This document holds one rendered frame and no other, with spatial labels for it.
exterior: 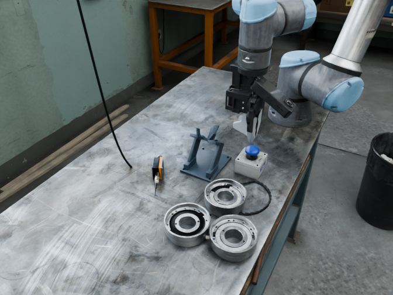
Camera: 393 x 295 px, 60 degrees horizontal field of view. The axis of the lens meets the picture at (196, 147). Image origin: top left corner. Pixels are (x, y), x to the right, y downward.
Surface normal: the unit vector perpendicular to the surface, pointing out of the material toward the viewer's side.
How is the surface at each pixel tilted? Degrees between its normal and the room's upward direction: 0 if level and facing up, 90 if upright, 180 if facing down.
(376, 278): 0
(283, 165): 0
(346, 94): 97
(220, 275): 0
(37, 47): 90
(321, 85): 71
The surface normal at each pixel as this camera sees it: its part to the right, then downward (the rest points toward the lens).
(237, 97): -0.49, 0.51
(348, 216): 0.00, -0.81
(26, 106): 0.87, 0.29
